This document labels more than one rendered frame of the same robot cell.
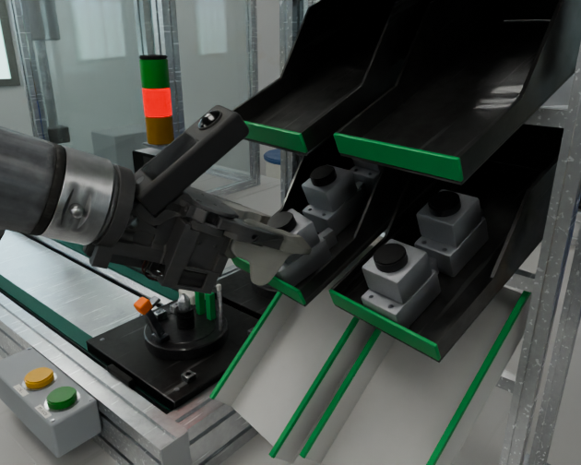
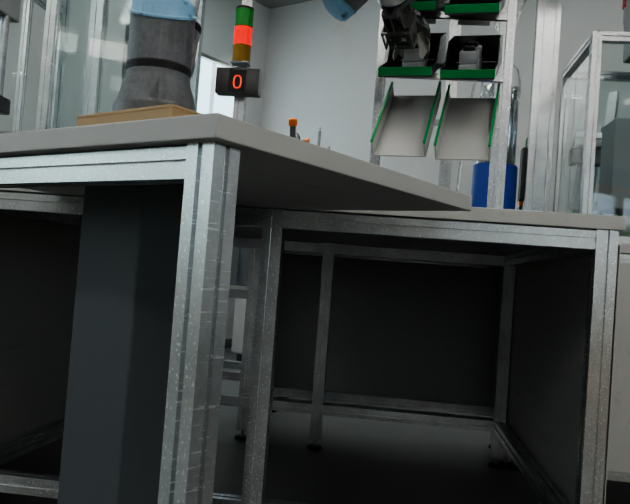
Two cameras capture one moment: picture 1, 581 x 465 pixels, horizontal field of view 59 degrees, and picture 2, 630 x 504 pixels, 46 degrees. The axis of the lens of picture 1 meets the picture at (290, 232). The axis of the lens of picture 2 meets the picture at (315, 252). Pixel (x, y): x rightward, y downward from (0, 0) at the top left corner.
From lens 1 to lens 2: 1.64 m
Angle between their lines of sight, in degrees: 41
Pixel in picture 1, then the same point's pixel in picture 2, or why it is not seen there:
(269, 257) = (423, 48)
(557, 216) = (508, 50)
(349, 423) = (441, 145)
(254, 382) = (382, 144)
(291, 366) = (400, 134)
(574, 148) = (511, 26)
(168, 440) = not seen: hidden behind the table
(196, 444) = not seen: hidden behind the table
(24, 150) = not seen: outside the picture
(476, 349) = (482, 113)
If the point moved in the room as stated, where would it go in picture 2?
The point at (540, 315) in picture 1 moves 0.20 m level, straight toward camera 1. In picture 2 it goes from (507, 89) to (537, 67)
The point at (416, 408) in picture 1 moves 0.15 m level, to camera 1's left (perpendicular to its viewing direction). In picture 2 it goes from (469, 132) to (424, 121)
